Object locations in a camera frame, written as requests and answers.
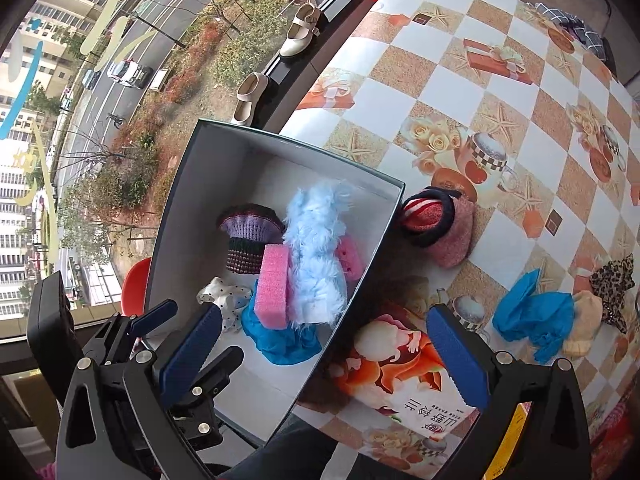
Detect white polka dot scrunchie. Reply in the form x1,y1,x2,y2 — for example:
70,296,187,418
196,277,251,335

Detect dark checked cloth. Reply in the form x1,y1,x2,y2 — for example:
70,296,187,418
532,2,608,63

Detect blue fuzzy sock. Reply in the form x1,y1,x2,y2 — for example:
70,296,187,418
241,280,323,365
492,268,576,363

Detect grey cardboard box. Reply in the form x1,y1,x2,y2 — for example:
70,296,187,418
142,119,406,448

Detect pink knitted sock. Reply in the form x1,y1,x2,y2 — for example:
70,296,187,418
400,186,476,268

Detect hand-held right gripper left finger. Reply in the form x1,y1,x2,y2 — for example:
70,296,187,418
55,302,224,480

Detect beige fuzzy sock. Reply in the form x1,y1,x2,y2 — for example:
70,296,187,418
562,291,605,358

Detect light blue fluffy toy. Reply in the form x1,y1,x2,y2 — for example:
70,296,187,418
282,180,355,326

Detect beige strap shoe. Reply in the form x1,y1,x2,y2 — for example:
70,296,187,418
234,72,270,127
279,2,322,58

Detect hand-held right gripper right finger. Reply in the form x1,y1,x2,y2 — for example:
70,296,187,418
426,304,593,480

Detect orange plastic stool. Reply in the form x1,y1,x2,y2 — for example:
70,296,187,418
121,257,152,317

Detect person's leg in dark pants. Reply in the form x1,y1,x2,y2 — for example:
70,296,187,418
220,412,361,480

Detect snack packet with characters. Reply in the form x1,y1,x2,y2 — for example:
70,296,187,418
320,310,531,480

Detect leopard print scrunchie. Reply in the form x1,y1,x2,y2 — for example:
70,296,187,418
589,254,637,335

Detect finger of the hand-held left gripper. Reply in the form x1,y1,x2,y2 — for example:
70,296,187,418
167,345,246,453
82,300,179,367

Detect checkered printed tablecloth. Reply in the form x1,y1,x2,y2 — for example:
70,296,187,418
277,0,640,480

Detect dark striped knitted hat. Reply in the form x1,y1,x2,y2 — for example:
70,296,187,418
218,203,286,276

